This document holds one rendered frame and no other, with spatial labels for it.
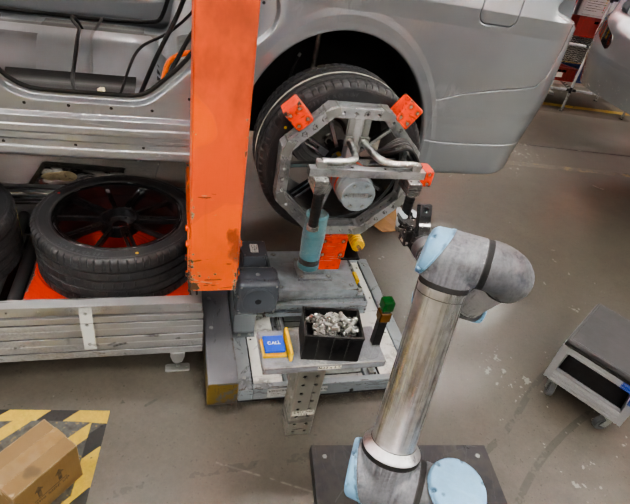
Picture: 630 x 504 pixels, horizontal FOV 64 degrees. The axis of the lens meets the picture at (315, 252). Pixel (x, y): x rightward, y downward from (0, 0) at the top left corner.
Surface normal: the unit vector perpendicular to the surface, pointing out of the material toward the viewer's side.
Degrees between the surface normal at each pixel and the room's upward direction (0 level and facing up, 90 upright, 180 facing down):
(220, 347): 0
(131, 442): 0
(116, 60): 54
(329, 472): 0
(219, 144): 90
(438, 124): 90
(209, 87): 90
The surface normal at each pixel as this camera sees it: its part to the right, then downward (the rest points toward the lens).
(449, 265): -0.25, 0.22
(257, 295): 0.22, 0.61
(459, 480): 0.18, -0.73
